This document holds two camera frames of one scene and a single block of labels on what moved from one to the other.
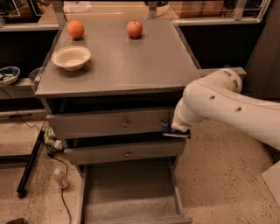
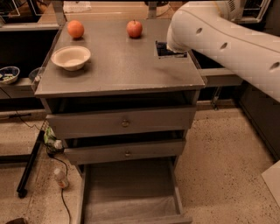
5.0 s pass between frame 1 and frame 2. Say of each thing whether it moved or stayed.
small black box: moved
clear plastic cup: stayed
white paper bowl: stayed
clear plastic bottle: stayed
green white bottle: stayed
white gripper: moved
